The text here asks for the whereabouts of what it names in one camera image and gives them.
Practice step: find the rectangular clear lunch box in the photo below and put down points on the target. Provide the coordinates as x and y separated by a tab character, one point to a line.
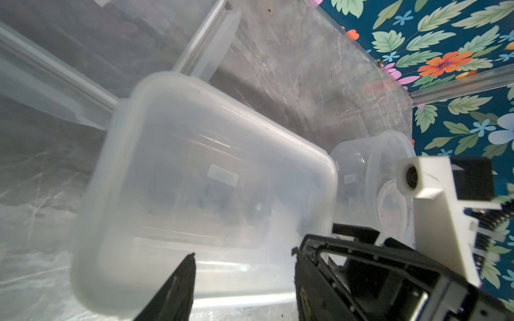
186	169

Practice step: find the square clear lunch box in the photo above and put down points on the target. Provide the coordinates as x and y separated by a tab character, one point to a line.
76	60

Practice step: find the round clear lunch box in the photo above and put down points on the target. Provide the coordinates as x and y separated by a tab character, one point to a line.
367	193

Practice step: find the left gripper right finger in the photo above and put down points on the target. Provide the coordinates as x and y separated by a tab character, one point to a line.
316	299

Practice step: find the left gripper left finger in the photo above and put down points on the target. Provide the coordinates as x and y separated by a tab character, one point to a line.
174	300

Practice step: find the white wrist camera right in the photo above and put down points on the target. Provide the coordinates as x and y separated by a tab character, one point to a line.
442	231

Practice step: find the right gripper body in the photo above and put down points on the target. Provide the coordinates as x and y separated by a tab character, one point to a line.
395	282

